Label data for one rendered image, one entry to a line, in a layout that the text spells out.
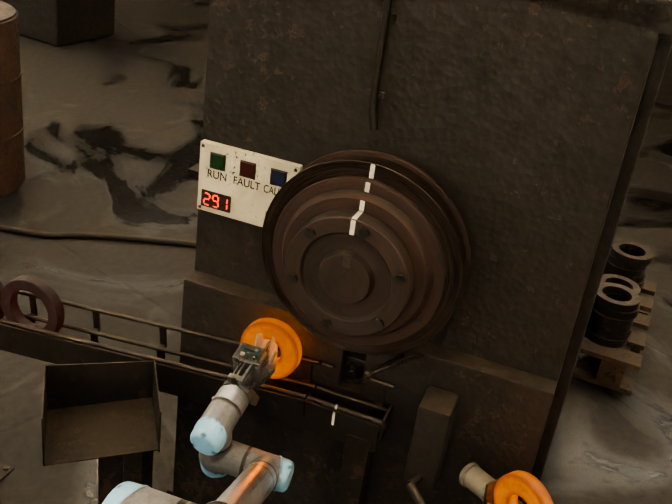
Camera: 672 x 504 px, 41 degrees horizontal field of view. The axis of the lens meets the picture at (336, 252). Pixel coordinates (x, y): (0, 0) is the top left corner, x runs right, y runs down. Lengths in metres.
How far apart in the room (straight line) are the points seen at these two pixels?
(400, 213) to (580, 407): 1.96
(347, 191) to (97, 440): 0.86
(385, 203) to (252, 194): 0.42
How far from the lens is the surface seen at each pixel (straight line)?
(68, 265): 4.14
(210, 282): 2.31
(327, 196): 1.90
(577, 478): 3.33
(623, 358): 3.79
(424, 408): 2.10
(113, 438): 2.23
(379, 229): 1.83
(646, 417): 3.76
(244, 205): 2.19
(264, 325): 2.19
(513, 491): 2.04
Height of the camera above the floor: 2.04
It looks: 28 degrees down
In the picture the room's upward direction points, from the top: 8 degrees clockwise
